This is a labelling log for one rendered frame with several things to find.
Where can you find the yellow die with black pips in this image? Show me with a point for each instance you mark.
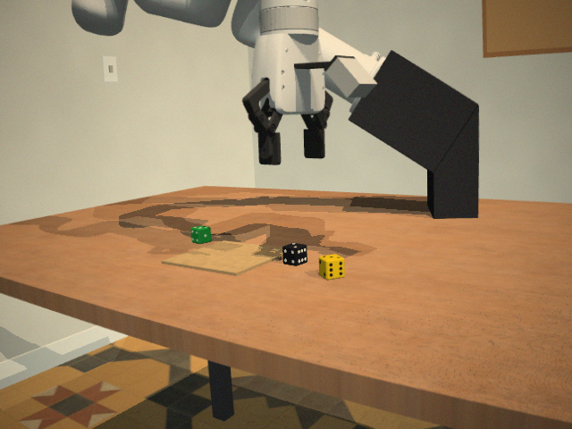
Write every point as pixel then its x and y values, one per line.
pixel 331 267

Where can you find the green die with white pips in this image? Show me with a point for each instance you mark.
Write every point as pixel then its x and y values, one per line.
pixel 201 234

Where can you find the black die with white pips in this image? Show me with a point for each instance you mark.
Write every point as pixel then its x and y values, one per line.
pixel 294 254

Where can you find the beige flat mat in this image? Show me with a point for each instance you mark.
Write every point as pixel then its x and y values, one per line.
pixel 227 257

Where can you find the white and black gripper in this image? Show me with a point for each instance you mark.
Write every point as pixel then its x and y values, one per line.
pixel 294 91

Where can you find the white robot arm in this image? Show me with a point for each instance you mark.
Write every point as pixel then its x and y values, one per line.
pixel 250 18

